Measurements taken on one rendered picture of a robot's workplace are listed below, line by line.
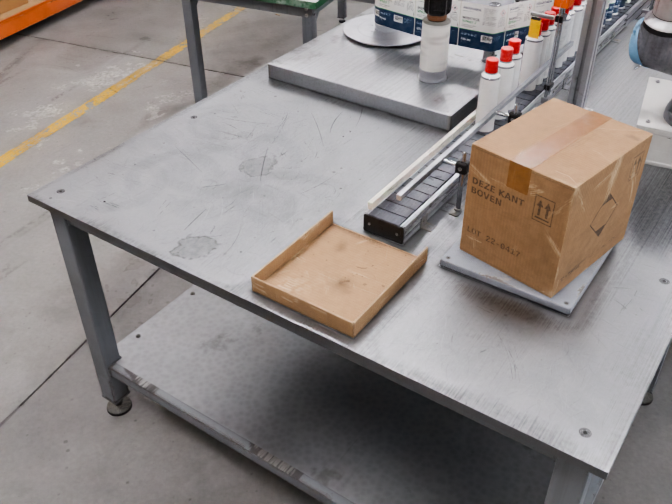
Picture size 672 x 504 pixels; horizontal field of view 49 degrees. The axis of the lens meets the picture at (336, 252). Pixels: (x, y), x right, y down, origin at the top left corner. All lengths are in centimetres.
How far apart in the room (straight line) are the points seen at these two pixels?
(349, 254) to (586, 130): 57
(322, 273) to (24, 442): 127
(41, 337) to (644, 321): 206
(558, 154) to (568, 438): 55
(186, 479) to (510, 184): 133
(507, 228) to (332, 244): 41
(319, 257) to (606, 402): 68
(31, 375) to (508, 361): 177
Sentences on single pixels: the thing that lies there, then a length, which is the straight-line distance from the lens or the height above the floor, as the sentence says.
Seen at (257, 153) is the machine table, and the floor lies 83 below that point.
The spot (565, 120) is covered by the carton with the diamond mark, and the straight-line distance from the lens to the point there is 168.
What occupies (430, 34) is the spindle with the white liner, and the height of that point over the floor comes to 103.
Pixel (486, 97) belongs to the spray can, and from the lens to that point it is 205.
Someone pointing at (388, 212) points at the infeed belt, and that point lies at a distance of 174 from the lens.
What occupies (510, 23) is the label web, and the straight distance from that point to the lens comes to 254.
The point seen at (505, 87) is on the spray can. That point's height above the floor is 98.
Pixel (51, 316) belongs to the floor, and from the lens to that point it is 297.
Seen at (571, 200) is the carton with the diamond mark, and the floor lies 109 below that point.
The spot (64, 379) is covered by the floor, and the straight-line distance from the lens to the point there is 271.
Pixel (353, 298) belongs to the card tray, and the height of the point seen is 83.
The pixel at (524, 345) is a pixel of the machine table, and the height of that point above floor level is 83.
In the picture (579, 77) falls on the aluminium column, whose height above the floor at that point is 95.
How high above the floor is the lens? 186
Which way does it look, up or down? 37 degrees down
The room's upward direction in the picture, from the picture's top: straight up
